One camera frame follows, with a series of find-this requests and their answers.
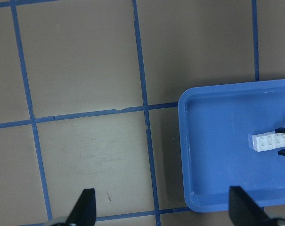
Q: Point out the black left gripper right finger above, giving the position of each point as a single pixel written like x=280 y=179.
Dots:
x=243 y=210

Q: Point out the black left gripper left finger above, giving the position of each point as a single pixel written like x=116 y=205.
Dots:
x=84 y=211

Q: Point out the white block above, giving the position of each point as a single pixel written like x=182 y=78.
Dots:
x=278 y=140
x=261 y=142

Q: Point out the blue plastic tray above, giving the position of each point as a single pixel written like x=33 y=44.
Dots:
x=216 y=124

